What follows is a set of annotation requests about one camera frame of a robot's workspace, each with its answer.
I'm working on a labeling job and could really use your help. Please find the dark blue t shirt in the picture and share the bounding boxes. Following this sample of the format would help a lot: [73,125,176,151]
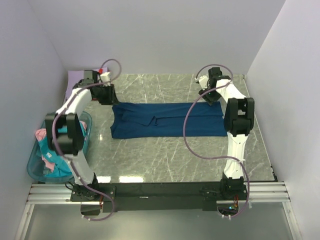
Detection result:
[110,102,227,139]

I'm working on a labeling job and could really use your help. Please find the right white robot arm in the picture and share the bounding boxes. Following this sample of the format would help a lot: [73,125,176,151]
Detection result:
[195,64,255,200]

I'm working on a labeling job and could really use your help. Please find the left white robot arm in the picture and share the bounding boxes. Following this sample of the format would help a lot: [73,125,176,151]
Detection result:
[45,67,120,201]

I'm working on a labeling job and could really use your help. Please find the folded lavender t shirt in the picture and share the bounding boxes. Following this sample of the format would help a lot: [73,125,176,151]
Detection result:
[65,66,109,101]

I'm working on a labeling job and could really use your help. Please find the pink t shirt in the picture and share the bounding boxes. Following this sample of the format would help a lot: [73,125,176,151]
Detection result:
[35,121,88,172]

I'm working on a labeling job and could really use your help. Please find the teal t shirt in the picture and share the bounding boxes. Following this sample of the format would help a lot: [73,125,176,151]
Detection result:
[37,119,87,178]

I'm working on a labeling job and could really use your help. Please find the black base beam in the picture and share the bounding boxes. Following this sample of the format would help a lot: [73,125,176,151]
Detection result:
[70,181,248,213]

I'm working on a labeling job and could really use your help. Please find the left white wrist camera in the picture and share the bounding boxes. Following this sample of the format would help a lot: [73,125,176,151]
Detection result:
[98,68,111,86]

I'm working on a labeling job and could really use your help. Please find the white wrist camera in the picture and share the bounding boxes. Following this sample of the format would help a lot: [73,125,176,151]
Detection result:
[98,68,111,86]
[195,75,209,90]

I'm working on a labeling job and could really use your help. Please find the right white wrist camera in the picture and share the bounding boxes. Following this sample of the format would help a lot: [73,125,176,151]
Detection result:
[195,75,209,90]

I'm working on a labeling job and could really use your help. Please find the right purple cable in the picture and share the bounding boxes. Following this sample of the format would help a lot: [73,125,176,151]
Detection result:
[182,64,251,219]

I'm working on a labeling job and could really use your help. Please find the purple cable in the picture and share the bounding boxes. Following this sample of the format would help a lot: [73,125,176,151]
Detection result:
[182,64,251,219]
[51,58,123,222]

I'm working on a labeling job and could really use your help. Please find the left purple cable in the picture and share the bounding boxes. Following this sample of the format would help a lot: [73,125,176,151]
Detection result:
[51,58,123,222]

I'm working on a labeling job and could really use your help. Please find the aluminium rail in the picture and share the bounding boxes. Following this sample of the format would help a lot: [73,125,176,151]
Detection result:
[26,182,291,205]

